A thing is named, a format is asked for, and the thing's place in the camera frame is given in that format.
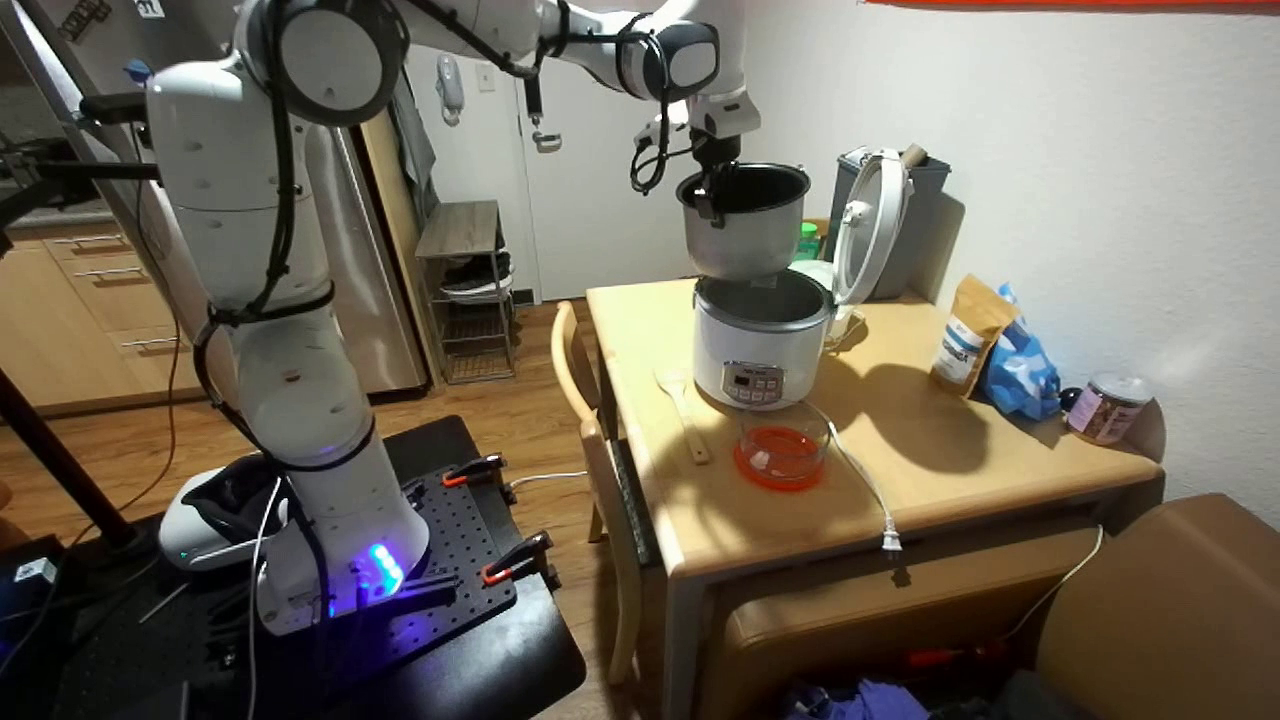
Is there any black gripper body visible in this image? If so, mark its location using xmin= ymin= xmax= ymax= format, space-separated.
xmin=688 ymin=123 xmax=743 ymax=182

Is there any metal cooking pot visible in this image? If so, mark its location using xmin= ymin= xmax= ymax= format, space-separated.
xmin=677 ymin=162 xmax=810 ymax=284

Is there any white rice cooker with lid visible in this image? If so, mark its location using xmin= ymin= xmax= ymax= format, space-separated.
xmin=688 ymin=143 xmax=924 ymax=417

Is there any large green-capped bottle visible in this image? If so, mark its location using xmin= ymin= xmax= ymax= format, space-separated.
xmin=791 ymin=217 xmax=833 ymax=264

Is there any small wooden shelf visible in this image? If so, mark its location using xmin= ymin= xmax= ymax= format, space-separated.
xmin=410 ymin=198 xmax=519 ymax=386

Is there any white labelled jar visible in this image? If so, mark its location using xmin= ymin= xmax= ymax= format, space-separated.
xmin=931 ymin=315 xmax=987 ymax=393

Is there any wooden slat-back chair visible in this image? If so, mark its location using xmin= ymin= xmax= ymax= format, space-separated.
xmin=547 ymin=296 xmax=657 ymax=695

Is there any blue plastic bag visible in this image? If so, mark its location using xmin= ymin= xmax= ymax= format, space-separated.
xmin=980 ymin=280 xmax=1067 ymax=427

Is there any light wooden table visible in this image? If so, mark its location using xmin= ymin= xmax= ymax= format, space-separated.
xmin=583 ymin=275 xmax=1169 ymax=720

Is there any pink jar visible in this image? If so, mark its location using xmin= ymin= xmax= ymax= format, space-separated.
xmin=1058 ymin=373 xmax=1161 ymax=447

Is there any black robot mounting board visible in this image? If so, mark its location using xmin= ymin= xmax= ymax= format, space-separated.
xmin=0 ymin=411 xmax=593 ymax=720

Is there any purple clothes pile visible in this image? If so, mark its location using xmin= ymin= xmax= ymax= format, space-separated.
xmin=775 ymin=676 xmax=936 ymax=720

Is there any white rounded device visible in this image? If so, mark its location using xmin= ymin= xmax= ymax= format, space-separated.
xmin=154 ymin=457 xmax=293 ymax=576

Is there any wooden cabinet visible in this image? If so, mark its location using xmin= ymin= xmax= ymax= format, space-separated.
xmin=0 ymin=217 xmax=217 ymax=417

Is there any white wall intercom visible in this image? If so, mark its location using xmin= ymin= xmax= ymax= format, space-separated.
xmin=436 ymin=52 xmax=472 ymax=123

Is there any white charging cable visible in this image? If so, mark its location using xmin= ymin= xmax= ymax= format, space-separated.
xmin=833 ymin=436 xmax=912 ymax=556

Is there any orange-handled clamp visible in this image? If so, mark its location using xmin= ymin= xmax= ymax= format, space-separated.
xmin=436 ymin=454 xmax=516 ymax=493
xmin=474 ymin=530 xmax=555 ymax=591

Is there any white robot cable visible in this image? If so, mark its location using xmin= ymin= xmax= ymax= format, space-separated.
xmin=236 ymin=478 xmax=293 ymax=720

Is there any black camera stand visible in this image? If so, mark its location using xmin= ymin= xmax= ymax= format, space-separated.
xmin=0 ymin=83 xmax=184 ymax=552

